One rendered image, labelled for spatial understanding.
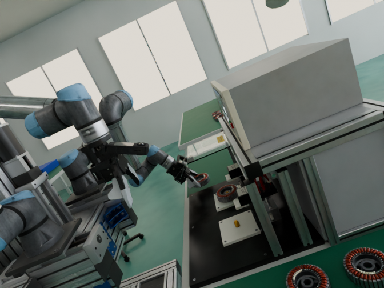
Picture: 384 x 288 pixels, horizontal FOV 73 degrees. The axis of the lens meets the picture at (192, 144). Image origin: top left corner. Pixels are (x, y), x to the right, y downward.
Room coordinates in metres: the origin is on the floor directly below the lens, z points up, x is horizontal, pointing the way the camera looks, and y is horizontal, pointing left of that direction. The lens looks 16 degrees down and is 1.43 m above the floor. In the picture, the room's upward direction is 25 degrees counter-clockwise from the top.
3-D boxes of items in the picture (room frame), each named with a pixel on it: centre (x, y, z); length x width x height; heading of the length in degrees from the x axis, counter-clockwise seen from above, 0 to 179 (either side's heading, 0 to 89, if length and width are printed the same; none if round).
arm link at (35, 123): (0.76, 0.33, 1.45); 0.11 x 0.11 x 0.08; 78
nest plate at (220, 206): (1.14, -0.06, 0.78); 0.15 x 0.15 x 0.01; 84
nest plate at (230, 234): (0.90, -0.03, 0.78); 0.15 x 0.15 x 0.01; 84
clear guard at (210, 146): (1.15, -0.07, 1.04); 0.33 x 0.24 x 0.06; 84
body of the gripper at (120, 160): (0.73, 0.24, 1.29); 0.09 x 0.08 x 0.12; 86
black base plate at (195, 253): (1.02, -0.06, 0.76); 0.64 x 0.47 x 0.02; 174
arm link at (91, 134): (0.72, 0.23, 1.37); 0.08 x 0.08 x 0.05
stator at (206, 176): (1.39, 0.04, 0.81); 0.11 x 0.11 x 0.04
